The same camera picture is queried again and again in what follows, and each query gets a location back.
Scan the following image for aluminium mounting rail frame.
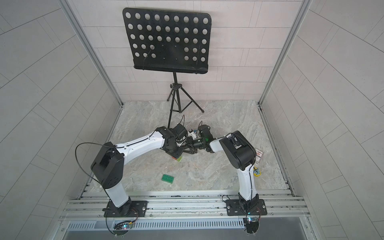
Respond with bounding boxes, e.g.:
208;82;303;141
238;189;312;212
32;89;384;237
53;189;319;240

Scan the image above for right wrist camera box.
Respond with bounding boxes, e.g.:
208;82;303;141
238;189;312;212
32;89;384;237
188;130;198;139

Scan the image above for black perforated music stand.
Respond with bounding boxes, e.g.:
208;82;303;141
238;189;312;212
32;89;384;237
122;8;212;114

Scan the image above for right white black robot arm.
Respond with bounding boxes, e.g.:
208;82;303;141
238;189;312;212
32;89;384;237
183;125;258;204

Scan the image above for right green circuit board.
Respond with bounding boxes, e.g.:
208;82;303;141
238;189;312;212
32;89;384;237
243;217;260;234

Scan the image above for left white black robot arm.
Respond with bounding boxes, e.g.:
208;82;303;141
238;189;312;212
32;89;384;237
91;124;189;208

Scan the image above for dark green lego brick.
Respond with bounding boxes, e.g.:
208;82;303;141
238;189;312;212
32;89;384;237
161;174;175;184

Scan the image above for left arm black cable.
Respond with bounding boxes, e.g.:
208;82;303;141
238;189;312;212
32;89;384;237
74;142;112;187

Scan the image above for yellow clock lego piece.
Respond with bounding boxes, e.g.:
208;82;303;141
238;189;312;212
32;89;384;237
253;167;261;177

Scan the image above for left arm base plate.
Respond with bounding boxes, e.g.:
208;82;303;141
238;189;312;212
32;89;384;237
103;200;149;218

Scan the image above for green circuit board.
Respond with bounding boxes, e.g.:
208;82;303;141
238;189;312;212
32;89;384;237
243;217;260;234
113;221;135;236

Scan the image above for left green circuit board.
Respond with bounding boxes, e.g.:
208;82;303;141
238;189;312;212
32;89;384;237
113;221;135;236

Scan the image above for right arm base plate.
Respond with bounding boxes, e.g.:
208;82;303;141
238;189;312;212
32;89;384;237
224;199;268;216

